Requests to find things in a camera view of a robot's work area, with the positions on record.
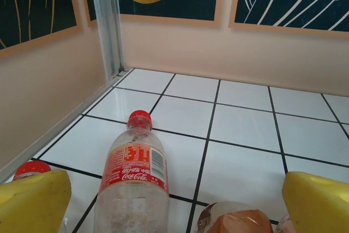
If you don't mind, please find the aluminium frame post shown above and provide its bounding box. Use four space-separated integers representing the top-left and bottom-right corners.
88 0 125 79

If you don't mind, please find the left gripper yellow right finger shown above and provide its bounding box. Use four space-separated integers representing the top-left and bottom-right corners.
282 171 349 233

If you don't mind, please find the Coca-Cola bottle red cap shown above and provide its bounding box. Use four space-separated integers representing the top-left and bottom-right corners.
94 109 170 233
12 161 69 233

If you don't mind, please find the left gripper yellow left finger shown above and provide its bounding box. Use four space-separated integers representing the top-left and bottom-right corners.
0 169 72 233

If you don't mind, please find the aluminium side rail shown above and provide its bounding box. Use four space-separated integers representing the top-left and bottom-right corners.
0 68 136 184

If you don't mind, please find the brown label bottle cream cap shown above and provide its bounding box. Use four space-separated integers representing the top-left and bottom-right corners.
194 201 273 233

